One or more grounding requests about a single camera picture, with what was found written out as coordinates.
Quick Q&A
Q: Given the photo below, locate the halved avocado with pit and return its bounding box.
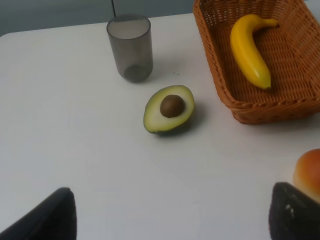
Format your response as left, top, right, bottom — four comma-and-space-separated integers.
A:
143, 85, 196, 134

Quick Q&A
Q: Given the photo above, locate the grey translucent plastic cup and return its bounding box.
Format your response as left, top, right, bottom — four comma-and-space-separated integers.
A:
106, 14, 153, 83

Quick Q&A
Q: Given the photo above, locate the yellow banana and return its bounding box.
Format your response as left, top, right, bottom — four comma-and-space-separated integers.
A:
230, 14, 278, 90

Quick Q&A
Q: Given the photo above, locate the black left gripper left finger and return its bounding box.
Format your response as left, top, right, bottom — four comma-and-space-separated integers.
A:
0, 187, 77, 240

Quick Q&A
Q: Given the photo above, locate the brown wicker basket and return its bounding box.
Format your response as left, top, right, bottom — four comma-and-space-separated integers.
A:
193, 0, 320, 124

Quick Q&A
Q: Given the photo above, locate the round orange bread bun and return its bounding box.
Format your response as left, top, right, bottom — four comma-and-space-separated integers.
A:
293, 148, 320, 203

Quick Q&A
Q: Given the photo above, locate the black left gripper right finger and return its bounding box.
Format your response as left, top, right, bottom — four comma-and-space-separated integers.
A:
268, 182, 320, 240

